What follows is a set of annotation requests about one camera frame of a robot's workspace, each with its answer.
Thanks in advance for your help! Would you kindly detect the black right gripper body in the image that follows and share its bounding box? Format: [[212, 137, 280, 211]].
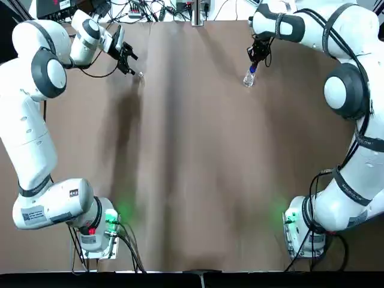
[[246, 35, 271, 61]]

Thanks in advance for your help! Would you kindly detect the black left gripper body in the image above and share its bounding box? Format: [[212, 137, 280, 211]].
[[106, 41, 133, 65]]

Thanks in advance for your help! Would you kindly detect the clear bottle with blue cap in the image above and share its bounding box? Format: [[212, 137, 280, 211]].
[[242, 66, 258, 88]]

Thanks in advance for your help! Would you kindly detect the small black box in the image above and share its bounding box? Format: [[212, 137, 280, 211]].
[[77, 0, 110, 16]]

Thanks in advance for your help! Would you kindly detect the grey electronics box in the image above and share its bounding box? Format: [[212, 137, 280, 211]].
[[175, 0, 194, 13]]

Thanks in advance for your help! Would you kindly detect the large black electronics box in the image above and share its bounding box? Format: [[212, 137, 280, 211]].
[[35, 0, 79, 19]]

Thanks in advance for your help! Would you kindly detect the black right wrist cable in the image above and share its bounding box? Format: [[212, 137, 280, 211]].
[[263, 35, 276, 68]]

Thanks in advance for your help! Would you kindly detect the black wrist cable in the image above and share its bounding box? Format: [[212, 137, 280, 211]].
[[71, 49, 122, 79], [263, 35, 276, 68]]

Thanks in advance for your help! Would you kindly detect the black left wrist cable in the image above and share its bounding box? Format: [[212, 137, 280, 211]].
[[71, 49, 122, 79]]

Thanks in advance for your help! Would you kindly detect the black cable bundle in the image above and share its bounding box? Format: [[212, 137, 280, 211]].
[[80, 0, 193, 23]]

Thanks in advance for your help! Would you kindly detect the aluminium camera post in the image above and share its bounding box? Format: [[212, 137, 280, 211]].
[[191, 0, 207, 27]]

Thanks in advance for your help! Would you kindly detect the black right arm base cable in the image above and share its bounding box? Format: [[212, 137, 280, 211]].
[[284, 169, 350, 272]]

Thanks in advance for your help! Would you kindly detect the black arm base cable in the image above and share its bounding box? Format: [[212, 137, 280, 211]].
[[68, 220, 148, 274], [284, 169, 350, 272]]

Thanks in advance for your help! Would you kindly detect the black left arm base cable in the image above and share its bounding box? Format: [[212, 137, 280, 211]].
[[68, 220, 148, 274]]

